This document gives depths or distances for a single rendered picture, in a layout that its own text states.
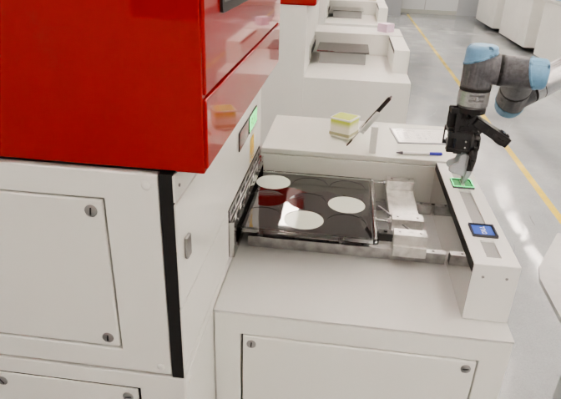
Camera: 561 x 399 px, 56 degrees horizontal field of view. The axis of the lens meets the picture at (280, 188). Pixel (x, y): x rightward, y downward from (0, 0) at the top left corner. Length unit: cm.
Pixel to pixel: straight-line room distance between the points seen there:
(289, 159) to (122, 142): 89
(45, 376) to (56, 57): 62
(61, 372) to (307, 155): 91
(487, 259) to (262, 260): 52
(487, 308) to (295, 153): 73
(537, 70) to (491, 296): 54
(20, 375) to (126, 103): 61
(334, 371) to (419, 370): 18
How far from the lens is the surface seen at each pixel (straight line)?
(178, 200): 83
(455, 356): 121
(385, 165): 162
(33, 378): 116
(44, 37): 82
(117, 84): 78
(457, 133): 141
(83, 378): 111
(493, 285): 119
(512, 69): 138
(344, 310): 118
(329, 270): 130
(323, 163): 162
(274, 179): 157
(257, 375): 126
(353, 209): 142
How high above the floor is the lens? 154
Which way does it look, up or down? 25 degrees down
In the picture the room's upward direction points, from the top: 2 degrees clockwise
